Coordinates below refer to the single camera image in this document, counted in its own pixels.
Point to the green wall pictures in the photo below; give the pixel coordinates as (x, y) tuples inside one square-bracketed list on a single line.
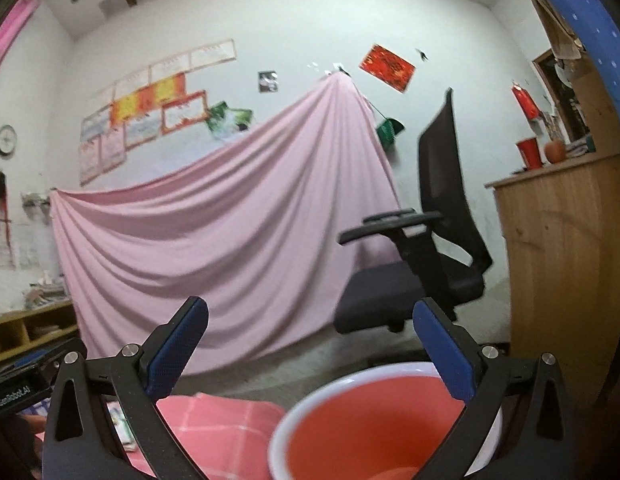
[(229, 120)]

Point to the wooden cabinet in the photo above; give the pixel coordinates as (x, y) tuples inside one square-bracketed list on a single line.
[(555, 260)]

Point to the stack of papers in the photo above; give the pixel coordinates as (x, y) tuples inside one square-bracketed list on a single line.
[(44, 295)]

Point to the red plastic basin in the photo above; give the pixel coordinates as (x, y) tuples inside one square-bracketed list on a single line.
[(370, 430)]

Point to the small dark wall photo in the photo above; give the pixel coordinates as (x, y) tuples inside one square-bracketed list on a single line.
[(268, 81)]

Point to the green hanging bag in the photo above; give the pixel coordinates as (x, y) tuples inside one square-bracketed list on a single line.
[(390, 132)]

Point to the red apple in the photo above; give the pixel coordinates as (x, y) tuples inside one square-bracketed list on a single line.
[(555, 151)]

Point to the pink hanging sheet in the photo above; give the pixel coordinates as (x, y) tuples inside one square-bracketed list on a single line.
[(214, 210)]

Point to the red hanging ornament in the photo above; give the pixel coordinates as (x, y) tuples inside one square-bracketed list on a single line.
[(525, 102)]

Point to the wooden shelf unit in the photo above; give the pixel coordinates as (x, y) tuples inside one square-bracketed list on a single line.
[(34, 317)]

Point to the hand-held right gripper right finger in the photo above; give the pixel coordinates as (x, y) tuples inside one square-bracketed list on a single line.
[(445, 355)]

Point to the red wall poster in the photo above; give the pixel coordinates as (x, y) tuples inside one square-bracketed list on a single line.
[(387, 67)]

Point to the pink checked tablecloth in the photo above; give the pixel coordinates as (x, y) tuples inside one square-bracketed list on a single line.
[(214, 425)]

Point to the group of wall certificates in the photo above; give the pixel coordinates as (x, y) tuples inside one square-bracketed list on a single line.
[(139, 110)]

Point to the wooden framed board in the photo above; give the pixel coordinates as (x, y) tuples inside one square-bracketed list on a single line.
[(582, 90)]

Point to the pink curtain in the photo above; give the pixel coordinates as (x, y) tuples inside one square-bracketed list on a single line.
[(14, 25)]

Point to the blue dotted cloth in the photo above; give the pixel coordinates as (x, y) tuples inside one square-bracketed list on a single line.
[(590, 20)]

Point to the stack of books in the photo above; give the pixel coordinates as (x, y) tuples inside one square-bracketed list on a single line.
[(582, 146)]

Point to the red cup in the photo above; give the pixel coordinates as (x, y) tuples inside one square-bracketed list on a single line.
[(530, 155)]

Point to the round wall clock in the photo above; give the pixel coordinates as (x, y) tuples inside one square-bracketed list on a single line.
[(6, 140)]

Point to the black office chair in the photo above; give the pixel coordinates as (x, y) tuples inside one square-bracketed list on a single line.
[(450, 185)]

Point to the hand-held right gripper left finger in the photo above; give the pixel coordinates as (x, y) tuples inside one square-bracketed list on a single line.
[(177, 350)]

